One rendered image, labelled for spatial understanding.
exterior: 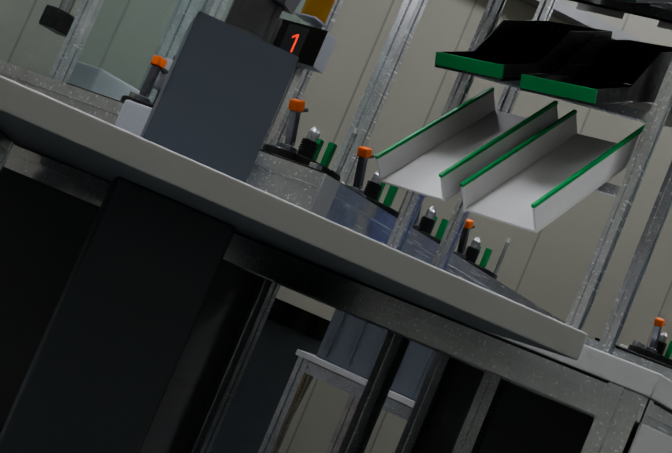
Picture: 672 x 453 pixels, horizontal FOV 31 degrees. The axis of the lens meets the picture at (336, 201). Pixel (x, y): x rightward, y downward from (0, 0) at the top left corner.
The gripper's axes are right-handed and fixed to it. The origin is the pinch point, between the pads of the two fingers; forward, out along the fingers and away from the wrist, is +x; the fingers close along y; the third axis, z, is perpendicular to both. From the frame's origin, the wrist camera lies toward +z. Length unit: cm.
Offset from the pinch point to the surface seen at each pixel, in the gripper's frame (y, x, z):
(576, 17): 153, -141, 411
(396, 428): 162, 90, 419
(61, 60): 82, 21, 34
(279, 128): 22.5, 20.4, 33.7
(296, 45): 22.9, 5.6, 29.0
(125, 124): 21.6, 33.3, -5.1
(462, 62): -20.4, 5.4, 11.5
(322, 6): 21.9, -3.1, 30.2
